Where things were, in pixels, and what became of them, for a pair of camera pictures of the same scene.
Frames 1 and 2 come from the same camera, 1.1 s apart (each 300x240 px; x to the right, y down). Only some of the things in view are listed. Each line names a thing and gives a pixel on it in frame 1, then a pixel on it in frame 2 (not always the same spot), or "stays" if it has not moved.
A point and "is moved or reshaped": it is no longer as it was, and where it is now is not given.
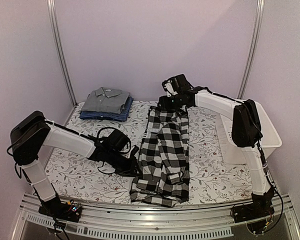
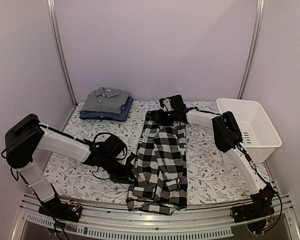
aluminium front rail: (203, 221) stays
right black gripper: (165, 104) → (160, 118)
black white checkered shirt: (162, 176) is moved or reshaped
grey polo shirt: (106, 100) stays
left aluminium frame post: (52, 12) stays
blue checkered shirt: (121, 117) stays
